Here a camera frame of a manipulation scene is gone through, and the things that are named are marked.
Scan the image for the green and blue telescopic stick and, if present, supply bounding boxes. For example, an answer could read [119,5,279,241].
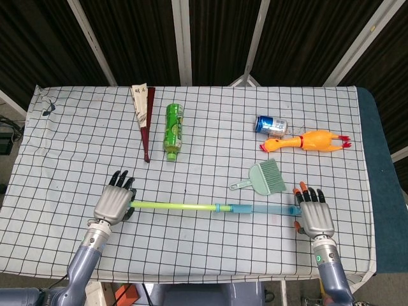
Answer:
[129,200,303,216]

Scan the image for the mint green dustpan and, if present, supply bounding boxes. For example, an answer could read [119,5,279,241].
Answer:
[228,163,272,196]

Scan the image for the blue and silver can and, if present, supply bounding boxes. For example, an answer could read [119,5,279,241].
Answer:
[254,115,289,135]

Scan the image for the mint green hand brush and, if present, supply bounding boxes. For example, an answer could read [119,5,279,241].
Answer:
[259,159,287,194]

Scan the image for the dark red folding fan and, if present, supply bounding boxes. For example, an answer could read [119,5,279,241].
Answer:
[130,83,157,164]

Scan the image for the black floor cables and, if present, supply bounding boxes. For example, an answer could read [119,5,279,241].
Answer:
[0,116,25,141]

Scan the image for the black box on floor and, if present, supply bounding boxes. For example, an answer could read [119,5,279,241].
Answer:
[0,133,14,156]

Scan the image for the white partition frame post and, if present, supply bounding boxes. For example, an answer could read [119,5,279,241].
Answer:
[171,0,193,86]
[66,0,118,87]
[228,0,272,87]
[322,0,408,87]

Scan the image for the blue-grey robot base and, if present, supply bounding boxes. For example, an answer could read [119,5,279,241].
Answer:
[152,282,266,306]

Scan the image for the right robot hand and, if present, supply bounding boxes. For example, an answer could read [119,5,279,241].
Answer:
[292,181,335,238]

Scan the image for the teal padded table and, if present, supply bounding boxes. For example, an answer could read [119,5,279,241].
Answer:
[356,87,408,274]

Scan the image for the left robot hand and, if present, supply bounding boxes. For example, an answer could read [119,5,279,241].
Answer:
[92,170,138,226]

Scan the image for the white checkered tablecloth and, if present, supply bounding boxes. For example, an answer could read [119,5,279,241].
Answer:
[0,84,379,284]

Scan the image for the orange box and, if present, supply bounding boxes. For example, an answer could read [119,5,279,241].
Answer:
[115,283,138,306]

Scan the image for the white frame bar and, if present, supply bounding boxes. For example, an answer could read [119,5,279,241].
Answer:
[0,89,28,118]
[391,145,408,163]

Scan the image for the green plastic drink bottle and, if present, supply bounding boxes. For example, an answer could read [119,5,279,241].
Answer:
[163,103,185,162]

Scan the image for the yellow rubber chicken toy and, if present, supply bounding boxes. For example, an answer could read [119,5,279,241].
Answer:
[259,129,353,153]

